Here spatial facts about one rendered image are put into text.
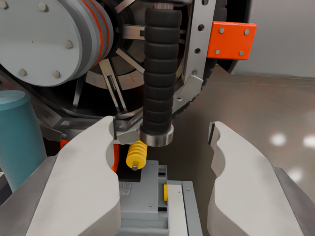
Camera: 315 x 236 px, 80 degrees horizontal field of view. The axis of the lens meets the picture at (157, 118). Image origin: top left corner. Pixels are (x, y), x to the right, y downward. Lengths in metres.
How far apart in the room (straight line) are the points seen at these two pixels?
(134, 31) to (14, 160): 0.39
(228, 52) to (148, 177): 0.67
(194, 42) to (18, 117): 0.37
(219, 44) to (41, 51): 0.32
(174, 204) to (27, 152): 0.74
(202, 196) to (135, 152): 0.71
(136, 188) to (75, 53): 0.69
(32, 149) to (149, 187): 0.55
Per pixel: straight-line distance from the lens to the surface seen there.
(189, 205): 1.03
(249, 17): 0.61
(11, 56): 0.34
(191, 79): 0.43
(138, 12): 0.67
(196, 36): 0.42
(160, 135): 0.23
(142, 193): 0.86
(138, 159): 0.56
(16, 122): 0.44
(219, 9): 0.51
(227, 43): 0.44
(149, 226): 0.87
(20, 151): 0.46
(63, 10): 0.29
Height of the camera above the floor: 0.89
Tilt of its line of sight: 29 degrees down
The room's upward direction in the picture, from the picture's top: 3 degrees clockwise
